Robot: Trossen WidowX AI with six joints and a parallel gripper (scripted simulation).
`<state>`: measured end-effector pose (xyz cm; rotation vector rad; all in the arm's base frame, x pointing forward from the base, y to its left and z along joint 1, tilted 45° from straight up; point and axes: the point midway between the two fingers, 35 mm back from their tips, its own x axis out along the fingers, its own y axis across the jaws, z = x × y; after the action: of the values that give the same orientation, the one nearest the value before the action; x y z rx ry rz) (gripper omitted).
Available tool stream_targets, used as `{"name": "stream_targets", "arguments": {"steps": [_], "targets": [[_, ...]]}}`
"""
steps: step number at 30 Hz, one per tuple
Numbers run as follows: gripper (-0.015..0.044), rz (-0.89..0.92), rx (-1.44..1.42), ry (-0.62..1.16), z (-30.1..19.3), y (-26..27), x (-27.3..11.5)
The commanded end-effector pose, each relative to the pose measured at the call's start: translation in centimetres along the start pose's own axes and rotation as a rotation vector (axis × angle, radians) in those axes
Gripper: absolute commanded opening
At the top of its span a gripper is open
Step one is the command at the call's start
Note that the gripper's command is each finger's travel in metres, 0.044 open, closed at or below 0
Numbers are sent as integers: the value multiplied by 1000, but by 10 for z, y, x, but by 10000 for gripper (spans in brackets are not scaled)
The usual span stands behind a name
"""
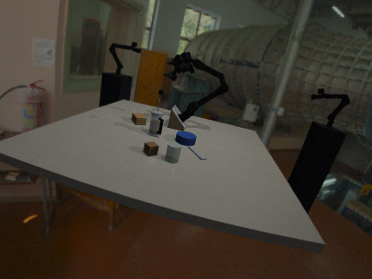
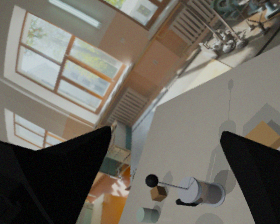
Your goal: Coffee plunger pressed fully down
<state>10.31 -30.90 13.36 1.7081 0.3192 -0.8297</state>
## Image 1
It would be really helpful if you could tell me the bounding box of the blue cylinder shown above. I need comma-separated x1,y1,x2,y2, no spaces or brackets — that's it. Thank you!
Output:
175,131,197,146

